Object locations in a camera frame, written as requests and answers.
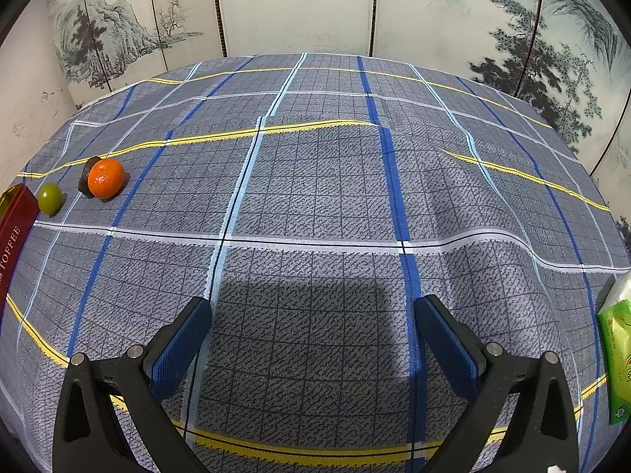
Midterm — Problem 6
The brown round fruit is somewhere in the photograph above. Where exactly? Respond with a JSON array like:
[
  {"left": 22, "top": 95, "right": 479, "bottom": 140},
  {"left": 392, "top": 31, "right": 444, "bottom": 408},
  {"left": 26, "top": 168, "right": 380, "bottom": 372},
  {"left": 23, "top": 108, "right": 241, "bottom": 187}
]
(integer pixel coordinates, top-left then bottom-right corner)
[{"left": 80, "top": 156, "right": 104, "bottom": 197}]

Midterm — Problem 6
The green tissue packet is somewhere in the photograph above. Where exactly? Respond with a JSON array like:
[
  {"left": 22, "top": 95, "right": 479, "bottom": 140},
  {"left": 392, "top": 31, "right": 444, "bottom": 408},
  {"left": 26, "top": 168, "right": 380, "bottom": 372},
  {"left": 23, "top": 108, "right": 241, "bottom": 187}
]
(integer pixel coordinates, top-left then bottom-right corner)
[{"left": 597, "top": 272, "right": 631, "bottom": 425}]

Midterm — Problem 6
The plaid tablecloth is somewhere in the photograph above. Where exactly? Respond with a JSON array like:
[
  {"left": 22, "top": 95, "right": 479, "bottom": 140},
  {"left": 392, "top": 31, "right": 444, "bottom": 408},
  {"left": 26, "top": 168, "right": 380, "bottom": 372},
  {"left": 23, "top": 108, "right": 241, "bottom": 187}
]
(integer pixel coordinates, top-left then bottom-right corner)
[{"left": 0, "top": 52, "right": 631, "bottom": 473}]

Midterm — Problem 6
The green tomato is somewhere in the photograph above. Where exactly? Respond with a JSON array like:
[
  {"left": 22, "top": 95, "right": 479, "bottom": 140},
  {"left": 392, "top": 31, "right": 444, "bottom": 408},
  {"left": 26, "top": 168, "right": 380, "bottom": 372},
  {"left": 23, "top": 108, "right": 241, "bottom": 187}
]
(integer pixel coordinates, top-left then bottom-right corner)
[{"left": 38, "top": 183, "right": 62, "bottom": 216}]

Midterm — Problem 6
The gold and red tin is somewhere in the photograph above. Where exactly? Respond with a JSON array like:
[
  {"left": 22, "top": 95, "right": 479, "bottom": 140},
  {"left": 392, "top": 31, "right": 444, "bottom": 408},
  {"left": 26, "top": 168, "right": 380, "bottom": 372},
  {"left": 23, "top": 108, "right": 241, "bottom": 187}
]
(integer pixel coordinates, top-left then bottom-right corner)
[{"left": 0, "top": 183, "right": 39, "bottom": 302}]

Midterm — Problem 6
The painted folding screen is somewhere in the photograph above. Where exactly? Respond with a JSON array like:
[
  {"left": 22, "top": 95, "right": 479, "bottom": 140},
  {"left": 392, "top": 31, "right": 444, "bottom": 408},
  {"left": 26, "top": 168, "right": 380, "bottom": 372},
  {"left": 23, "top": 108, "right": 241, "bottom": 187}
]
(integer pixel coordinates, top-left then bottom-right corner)
[{"left": 45, "top": 0, "right": 631, "bottom": 174}]

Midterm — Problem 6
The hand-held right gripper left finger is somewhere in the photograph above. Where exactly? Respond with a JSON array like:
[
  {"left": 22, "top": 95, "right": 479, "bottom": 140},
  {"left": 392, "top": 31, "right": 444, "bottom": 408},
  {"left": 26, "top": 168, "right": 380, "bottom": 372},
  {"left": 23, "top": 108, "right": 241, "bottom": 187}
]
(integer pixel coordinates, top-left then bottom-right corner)
[{"left": 52, "top": 297, "right": 214, "bottom": 473}]

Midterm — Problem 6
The small tangerine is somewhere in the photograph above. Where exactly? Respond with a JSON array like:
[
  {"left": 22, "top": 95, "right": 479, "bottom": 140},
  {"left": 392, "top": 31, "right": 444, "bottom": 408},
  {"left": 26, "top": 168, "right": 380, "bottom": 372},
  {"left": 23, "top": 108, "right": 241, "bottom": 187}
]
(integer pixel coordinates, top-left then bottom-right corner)
[{"left": 89, "top": 158, "right": 125, "bottom": 200}]

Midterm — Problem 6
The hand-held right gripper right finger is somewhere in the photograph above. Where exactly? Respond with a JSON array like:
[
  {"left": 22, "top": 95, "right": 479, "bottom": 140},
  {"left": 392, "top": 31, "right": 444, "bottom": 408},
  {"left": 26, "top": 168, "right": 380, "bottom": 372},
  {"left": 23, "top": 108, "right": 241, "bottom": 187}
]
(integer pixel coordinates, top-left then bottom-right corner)
[{"left": 415, "top": 294, "right": 581, "bottom": 473}]

